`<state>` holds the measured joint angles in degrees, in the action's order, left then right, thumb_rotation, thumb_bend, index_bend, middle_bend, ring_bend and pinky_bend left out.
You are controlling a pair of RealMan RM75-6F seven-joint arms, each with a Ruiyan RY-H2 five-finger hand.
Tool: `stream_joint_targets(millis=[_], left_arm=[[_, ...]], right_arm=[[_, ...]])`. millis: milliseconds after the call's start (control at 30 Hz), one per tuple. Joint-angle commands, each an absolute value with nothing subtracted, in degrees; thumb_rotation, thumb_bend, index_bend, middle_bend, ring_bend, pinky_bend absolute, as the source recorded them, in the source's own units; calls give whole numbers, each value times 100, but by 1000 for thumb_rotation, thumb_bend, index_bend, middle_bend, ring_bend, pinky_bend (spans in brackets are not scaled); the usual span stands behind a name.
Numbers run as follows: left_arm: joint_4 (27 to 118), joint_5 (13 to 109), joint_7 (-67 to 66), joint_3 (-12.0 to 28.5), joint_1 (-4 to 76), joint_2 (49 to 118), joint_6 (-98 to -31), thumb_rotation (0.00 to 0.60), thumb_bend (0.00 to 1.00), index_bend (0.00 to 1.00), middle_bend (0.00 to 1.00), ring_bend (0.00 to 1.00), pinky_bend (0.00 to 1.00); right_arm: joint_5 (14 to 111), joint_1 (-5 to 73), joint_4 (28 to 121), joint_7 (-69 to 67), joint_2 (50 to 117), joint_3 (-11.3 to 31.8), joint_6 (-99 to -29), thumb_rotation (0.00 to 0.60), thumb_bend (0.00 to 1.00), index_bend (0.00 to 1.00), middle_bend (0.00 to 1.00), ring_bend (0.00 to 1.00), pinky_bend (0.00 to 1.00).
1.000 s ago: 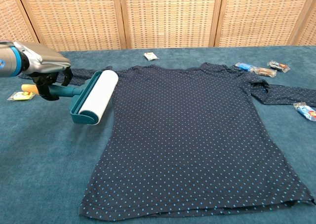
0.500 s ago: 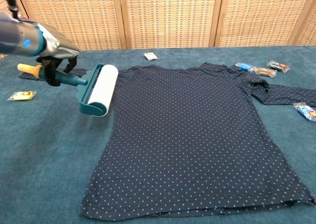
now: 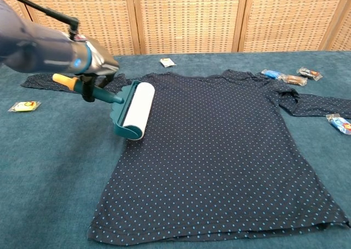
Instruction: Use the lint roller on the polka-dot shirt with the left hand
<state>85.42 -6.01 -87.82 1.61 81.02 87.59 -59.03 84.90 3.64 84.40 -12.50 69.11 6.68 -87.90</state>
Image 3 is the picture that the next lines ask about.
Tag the teal velvet table cloth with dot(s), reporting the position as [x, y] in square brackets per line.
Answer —
[41, 177]

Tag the dark snack packet orange print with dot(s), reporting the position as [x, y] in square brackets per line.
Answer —
[310, 73]

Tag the navy polka dot shirt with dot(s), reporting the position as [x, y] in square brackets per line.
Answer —
[205, 150]

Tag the white snack packet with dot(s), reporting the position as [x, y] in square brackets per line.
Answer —
[167, 62]

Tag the brown snack packet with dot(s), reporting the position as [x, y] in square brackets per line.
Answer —
[293, 80]

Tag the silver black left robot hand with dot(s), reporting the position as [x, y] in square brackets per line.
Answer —
[102, 59]

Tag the yellow snack packet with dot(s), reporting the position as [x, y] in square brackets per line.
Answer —
[24, 106]

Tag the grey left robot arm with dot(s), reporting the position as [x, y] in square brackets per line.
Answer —
[35, 48]

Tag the teal lint roller yellow tip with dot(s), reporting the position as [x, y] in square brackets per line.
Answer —
[137, 109]

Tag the light blue snack packet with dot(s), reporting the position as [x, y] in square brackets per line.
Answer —
[340, 123]

